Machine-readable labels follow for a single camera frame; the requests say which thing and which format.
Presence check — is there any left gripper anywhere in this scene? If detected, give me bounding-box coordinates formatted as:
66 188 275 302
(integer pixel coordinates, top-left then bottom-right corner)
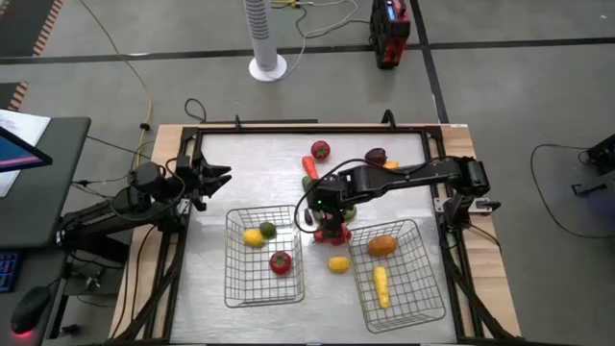
174 152 234 213

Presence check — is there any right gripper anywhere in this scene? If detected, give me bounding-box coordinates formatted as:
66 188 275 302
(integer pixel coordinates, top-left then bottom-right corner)
307 172 359 242

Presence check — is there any yellow lemon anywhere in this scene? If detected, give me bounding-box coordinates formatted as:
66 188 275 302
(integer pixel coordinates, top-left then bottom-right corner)
328 256 353 275
242 228 266 249

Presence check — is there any orange round vegetable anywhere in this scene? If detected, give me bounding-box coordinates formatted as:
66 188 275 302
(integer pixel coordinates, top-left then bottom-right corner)
366 235 399 258

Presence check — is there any orange carrot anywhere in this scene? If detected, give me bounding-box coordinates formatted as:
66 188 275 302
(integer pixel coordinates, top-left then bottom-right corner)
301 155 321 182

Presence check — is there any yellow corn cob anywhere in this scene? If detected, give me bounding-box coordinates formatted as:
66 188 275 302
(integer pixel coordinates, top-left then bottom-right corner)
372 265 391 310

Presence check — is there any white tower fan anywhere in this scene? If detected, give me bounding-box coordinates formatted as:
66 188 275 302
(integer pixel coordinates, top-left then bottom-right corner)
242 0 288 83

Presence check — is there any dark grey desk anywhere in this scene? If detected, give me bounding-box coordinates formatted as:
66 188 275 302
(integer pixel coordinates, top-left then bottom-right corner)
0 114 92 249

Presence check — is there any white paper sheet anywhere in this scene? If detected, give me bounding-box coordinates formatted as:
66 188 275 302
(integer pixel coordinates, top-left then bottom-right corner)
0 109 52 198

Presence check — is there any red black power unit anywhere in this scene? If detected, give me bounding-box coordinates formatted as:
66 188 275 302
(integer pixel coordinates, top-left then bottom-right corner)
368 0 412 70

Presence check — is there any computer monitor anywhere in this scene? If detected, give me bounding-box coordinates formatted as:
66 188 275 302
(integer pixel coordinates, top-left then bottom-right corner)
0 125 54 174

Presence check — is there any black computer mouse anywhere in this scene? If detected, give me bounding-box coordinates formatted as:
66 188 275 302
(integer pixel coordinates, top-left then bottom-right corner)
10 285 52 336

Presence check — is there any black keyboard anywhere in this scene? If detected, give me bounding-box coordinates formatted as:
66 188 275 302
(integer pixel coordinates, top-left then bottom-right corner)
0 249 20 294

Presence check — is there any black box device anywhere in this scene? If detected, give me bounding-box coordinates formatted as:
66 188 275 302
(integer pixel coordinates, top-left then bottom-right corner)
578 134 615 177

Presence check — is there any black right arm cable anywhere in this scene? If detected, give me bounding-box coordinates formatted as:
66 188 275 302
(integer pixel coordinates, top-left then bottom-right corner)
293 158 372 235

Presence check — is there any thin black cable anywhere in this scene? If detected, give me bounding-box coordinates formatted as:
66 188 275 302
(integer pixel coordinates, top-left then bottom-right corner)
184 97 209 124
529 142 593 240

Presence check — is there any yellow cable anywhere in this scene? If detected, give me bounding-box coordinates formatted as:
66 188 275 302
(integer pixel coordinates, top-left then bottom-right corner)
79 0 154 167

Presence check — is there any gold wire basket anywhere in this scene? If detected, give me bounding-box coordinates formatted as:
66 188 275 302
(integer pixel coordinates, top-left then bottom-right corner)
223 204 307 309
347 218 448 334

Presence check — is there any black aluminium frame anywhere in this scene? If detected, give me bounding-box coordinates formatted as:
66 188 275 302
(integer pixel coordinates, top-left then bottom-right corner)
109 109 525 346

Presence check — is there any white cable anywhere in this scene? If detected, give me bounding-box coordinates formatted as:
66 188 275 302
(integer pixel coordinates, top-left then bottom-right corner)
268 0 371 81

